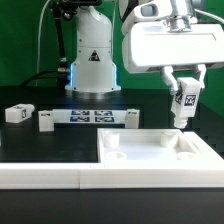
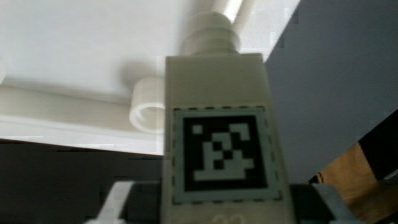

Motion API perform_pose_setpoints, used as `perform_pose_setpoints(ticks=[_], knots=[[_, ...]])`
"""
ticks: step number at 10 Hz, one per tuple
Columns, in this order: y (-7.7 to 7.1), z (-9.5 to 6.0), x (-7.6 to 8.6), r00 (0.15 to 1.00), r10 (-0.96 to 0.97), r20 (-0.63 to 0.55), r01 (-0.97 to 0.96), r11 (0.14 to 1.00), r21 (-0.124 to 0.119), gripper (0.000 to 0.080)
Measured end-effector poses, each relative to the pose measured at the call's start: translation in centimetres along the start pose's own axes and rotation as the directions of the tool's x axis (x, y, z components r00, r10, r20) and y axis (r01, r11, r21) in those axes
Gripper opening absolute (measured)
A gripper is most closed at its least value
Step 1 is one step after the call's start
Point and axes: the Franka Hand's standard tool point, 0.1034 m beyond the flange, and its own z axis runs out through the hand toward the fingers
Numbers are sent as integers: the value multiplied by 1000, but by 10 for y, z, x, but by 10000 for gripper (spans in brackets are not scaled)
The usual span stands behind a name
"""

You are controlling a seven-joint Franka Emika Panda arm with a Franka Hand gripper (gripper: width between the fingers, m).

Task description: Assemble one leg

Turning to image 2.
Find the white table leg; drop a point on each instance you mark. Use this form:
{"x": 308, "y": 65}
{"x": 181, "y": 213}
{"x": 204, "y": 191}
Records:
{"x": 225, "y": 183}

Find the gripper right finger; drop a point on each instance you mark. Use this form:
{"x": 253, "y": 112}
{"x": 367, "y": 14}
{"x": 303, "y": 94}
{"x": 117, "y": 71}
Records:
{"x": 339, "y": 208}

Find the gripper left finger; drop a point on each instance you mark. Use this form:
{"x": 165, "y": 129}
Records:
{"x": 109, "y": 214}

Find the white square tabletop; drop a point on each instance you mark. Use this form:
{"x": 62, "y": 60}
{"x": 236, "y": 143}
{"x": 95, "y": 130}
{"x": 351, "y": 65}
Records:
{"x": 83, "y": 46}

